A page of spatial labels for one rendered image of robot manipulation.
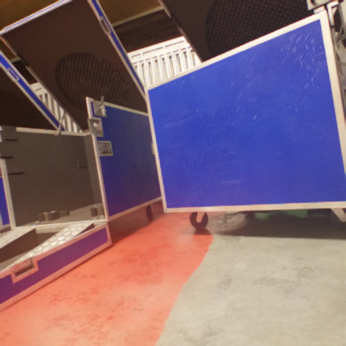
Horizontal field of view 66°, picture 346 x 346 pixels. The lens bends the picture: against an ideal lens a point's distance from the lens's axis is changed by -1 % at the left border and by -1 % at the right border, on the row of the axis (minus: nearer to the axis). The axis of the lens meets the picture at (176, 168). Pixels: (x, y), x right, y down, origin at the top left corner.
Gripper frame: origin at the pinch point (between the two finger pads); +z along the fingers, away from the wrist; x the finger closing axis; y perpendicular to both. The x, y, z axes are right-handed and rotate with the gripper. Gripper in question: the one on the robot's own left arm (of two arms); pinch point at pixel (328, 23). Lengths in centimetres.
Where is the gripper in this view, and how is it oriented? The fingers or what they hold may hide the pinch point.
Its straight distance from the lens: 143.1
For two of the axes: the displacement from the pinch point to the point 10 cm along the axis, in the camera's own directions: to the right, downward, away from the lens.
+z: 0.5, 9.9, -1.3
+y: -6.3, -0.7, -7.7
